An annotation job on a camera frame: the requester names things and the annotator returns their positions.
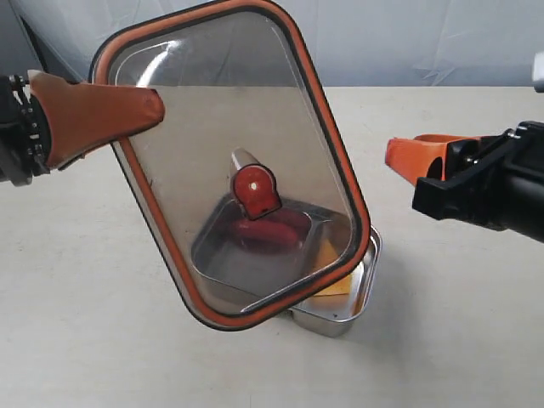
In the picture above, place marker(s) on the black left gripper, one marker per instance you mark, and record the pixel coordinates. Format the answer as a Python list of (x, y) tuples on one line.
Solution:
[(59, 121)]

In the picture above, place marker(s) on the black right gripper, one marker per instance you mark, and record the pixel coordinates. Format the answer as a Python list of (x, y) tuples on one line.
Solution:
[(495, 183)]

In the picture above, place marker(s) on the yellow toy cheese wedge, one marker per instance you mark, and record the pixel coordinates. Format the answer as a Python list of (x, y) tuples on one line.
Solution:
[(327, 255)]

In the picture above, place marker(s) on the red toy sausage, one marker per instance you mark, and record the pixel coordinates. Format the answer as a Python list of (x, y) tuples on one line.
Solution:
[(278, 233)]

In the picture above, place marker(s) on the smoked transparent lid orange seal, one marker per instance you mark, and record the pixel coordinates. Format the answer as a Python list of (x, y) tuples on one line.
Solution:
[(246, 117)]

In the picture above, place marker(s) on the white wrinkled backdrop cloth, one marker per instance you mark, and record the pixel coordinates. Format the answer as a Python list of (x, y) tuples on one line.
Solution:
[(352, 43)]

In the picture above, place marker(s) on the stainless steel two-compartment lunch box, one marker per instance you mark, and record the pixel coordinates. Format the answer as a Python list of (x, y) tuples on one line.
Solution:
[(236, 280)]

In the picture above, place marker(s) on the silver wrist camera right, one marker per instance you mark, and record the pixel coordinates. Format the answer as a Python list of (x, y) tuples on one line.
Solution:
[(537, 73)]

